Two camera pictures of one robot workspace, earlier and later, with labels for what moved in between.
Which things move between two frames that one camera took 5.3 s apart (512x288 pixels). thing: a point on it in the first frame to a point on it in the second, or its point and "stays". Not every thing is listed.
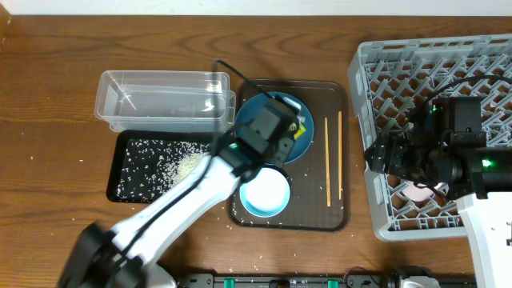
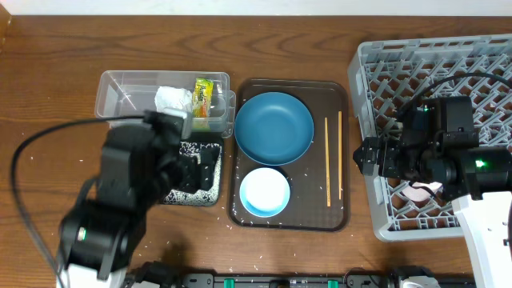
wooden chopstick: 328,179 stays
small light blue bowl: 267,194 stays
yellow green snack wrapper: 302,129 to 202,96
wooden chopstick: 340,152 stays
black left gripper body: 278,154 to 179,177
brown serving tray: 319,178 stays
